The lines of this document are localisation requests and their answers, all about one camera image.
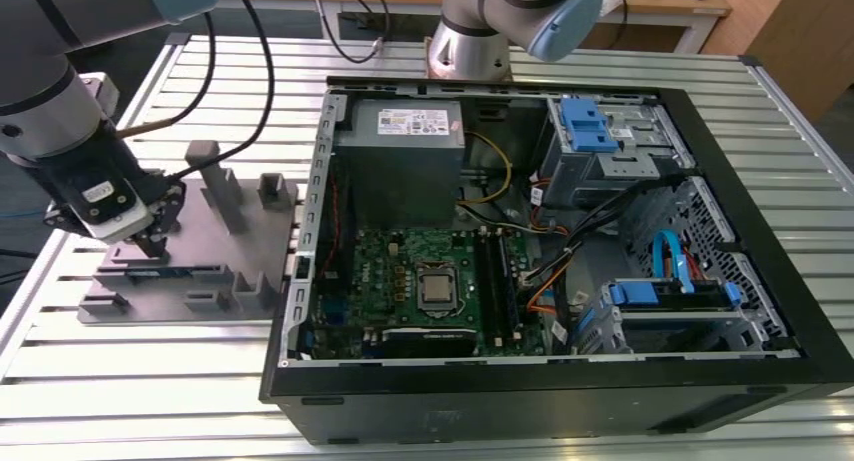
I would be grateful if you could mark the blue disk carrier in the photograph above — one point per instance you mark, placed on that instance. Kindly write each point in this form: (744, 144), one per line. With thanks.
(588, 331)

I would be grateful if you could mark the black graphics card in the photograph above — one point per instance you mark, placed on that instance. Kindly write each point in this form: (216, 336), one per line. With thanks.
(427, 343)

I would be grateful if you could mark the hard disk in blue carrier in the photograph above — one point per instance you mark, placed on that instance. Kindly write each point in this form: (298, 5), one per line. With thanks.
(640, 293)

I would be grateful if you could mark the silver drive cage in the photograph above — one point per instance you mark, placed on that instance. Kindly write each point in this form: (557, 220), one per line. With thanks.
(627, 166)

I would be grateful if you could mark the blue board connector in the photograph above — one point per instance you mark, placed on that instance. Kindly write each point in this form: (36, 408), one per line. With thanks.
(334, 313)

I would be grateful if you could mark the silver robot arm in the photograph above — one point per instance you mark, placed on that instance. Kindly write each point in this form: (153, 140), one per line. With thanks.
(467, 46)

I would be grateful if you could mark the black PC case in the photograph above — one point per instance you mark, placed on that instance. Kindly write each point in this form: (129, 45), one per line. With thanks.
(467, 411)

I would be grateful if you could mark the grey parts rack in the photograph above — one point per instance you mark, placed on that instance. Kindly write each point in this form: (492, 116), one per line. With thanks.
(193, 221)

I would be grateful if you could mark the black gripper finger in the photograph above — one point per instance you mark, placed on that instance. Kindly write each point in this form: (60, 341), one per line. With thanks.
(166, 206)
(66, 218)

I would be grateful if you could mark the blue drive bracket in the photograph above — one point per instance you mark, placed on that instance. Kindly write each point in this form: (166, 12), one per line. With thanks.
(580, 116)

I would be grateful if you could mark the CPU socket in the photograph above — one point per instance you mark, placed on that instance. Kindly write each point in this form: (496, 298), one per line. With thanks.
(436, 268)

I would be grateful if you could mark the blue RAM stick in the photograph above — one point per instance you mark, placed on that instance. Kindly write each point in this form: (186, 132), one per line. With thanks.
(180, 271)

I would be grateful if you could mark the wooden desk white frame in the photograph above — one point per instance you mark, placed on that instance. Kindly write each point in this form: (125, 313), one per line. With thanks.
(667, 3)

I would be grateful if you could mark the black RAM slot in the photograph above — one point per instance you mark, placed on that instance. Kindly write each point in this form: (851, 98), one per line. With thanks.
(497, 291)
(500, 232)
(488, 291)

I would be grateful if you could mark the brown wooden cabinet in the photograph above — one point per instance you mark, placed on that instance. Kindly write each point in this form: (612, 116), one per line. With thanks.
(800, 41)

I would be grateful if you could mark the grey power supply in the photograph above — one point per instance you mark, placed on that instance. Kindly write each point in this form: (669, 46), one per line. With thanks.
(400, 181)

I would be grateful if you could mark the silver disk bay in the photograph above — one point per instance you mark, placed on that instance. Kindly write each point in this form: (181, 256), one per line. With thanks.
(667, 321)

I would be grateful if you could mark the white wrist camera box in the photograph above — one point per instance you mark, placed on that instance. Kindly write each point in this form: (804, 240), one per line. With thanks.
(122, 221)

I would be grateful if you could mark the green motherboard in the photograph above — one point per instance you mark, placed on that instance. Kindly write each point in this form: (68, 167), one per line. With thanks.
(413, 241)

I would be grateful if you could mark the silver CPU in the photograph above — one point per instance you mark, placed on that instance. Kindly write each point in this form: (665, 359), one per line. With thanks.
(436, 287)

